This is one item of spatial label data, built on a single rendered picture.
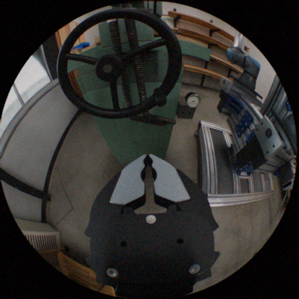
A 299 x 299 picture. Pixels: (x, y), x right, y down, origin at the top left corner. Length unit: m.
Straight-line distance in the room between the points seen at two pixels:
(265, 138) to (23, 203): 1.80
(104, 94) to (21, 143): 1.14
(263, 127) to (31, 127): 1.78
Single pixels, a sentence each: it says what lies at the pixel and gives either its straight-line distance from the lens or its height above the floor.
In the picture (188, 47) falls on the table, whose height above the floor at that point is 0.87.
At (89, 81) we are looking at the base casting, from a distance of 0.46.
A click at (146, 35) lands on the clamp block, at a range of 0.31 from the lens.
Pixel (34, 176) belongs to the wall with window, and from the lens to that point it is 1.42.
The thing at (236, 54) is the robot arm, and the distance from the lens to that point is 0.87.
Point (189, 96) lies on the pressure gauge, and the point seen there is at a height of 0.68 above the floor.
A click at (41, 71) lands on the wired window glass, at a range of 1.81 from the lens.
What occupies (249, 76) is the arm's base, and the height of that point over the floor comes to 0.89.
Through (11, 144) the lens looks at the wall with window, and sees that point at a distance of 1.33.
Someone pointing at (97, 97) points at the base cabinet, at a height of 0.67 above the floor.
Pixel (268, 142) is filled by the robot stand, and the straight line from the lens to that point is 0.42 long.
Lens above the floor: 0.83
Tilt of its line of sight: 57 degrees down
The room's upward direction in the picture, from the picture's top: 3 degrees counter-clockwise
